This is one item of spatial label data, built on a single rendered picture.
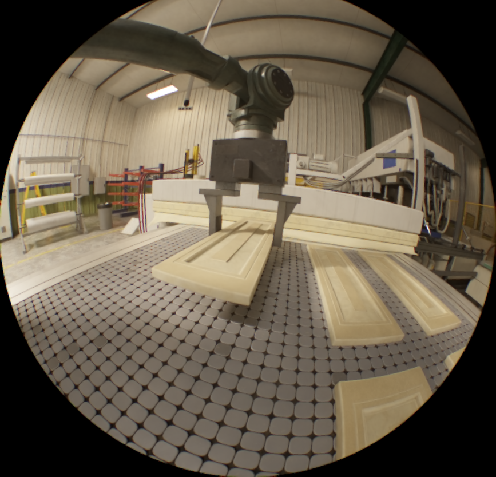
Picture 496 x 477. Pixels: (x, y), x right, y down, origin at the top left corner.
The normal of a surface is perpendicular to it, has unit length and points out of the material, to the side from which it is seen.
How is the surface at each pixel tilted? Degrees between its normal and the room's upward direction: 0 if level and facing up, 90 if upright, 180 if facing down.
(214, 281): 0
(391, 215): 90
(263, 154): 90
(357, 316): 11
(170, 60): 157
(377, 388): 0
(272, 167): 90
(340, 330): 0
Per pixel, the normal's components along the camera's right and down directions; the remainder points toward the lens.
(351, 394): 0.08, -0.97
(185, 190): -0.24, 0.20
